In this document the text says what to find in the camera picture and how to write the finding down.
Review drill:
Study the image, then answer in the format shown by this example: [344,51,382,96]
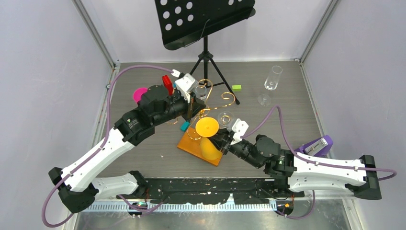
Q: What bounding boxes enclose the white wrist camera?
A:
[231,118,249,145]
[172,69,198,103]

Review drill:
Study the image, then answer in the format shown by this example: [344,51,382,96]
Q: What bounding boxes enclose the black music stand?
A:
[154,0,256,93]

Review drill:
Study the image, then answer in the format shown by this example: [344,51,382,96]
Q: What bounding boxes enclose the light green toy block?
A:
[232,85,242,92]

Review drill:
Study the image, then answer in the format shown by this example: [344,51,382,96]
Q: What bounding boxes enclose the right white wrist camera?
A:
[231,118,249,145]

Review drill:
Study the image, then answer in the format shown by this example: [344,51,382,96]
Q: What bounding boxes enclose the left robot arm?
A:
[48,85,206,213]

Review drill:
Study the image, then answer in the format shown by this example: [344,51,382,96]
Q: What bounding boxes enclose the teal toy block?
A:
[180,121,190,132]

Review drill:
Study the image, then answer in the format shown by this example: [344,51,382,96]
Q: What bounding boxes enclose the orange plastic goblet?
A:
[195,117,222,161]

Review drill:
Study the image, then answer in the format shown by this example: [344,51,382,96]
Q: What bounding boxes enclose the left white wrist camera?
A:
[172,69,198,103]

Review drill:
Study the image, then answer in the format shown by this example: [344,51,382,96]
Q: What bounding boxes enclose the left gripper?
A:
[153,89,206,126]

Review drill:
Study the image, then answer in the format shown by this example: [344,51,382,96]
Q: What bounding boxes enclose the tall clear flute glass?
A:
[258,66,283,106]

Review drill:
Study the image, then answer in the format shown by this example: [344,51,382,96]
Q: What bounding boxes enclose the purple tape dispenser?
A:
[295,135,334,158]

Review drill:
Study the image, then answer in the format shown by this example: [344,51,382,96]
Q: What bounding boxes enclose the gold wine glass rack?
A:
[177,92,236,166]

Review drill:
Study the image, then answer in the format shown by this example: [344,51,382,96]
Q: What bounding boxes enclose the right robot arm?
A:
[209,129,382,200]

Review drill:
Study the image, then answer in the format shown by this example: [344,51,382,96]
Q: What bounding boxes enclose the pink plastic goblet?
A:
[133,87,148,103]

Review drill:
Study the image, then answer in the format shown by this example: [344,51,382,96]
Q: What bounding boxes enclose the small clear wine glass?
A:
[194,85,207,100]

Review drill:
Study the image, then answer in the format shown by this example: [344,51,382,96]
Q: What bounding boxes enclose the clear stemless wine glass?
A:
[217,111,236,129]

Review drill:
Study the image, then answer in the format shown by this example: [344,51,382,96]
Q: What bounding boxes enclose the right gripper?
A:
[204,126,262,168]

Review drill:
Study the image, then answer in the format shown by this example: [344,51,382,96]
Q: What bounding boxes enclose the red toy block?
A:
[162,75,174,95]

